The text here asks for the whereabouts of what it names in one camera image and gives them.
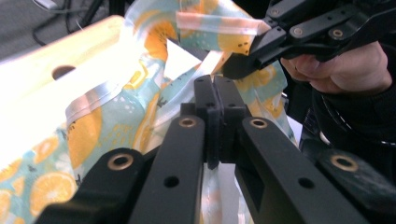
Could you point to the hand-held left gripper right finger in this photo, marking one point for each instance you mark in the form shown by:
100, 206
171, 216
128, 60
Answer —
232, 124

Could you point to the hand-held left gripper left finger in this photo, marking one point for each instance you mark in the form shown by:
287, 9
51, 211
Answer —
211, 124

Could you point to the orange slice print bag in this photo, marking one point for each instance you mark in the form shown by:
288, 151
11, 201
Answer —
124, 118

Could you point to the light blue perforated plastic basket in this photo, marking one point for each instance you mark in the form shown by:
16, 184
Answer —
37, 102

